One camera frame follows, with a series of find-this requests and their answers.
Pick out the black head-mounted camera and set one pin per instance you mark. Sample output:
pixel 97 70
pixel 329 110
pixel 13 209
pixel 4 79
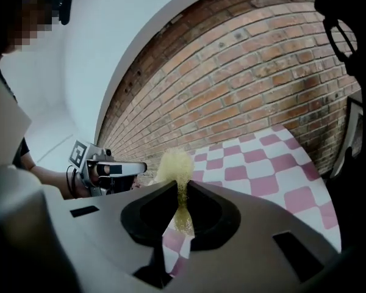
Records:
pixel 65 8

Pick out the person's left forearm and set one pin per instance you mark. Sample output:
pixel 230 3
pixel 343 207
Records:
pixel 48 179

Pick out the yellow sponge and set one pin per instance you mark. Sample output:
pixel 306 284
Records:
pixel 175 166

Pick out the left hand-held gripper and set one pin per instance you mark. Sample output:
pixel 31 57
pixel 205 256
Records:
pixel 88 154

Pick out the person's left hand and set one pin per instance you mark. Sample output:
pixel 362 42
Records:
pixel 96 175

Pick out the person's head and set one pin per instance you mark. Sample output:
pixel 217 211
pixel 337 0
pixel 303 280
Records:
pixel 27 17

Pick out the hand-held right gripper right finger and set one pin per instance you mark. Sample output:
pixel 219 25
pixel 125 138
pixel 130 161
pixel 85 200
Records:
pixel 256 255

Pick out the pink checkered tablecloth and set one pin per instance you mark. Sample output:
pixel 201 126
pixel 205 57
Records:
pixel 256 169

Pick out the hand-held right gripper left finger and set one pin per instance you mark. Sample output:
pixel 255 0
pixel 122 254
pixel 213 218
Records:
pixel 103 240

